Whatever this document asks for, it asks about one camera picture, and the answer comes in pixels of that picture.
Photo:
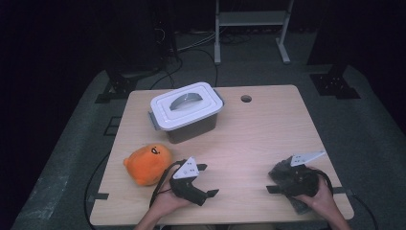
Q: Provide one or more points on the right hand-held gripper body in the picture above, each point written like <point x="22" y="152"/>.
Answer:
<point x="298" y="182"/>

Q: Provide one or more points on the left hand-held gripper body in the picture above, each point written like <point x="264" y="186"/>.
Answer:
<point x="186" y="171"/>

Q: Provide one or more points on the grey fuzzy cloth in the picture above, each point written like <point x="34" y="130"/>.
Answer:
<point x="277" y="172"/>

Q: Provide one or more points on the orange plush toy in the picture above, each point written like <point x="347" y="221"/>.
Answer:
<point x="146" y="166"/>

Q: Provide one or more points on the storage box with white lid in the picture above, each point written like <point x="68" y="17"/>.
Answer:
<point x="186" y="107"/>

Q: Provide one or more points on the person's right hand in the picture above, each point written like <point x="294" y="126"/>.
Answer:
<point x="320" y="201"/>

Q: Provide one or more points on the person's left hand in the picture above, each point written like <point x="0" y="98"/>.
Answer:
<point x="167" y="202"/>

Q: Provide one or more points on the black tape square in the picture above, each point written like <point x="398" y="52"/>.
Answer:
<point x="111" y="126"/>

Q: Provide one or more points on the black stand base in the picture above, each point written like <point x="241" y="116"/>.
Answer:
<point x="119" y="87"/>
<point x="333" y="84"/>

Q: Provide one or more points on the dark equipment rack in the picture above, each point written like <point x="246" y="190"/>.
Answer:
<point x="140" y="44"/>

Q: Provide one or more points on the white metal stand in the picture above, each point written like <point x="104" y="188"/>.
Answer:
<point x="252" y="18"/>

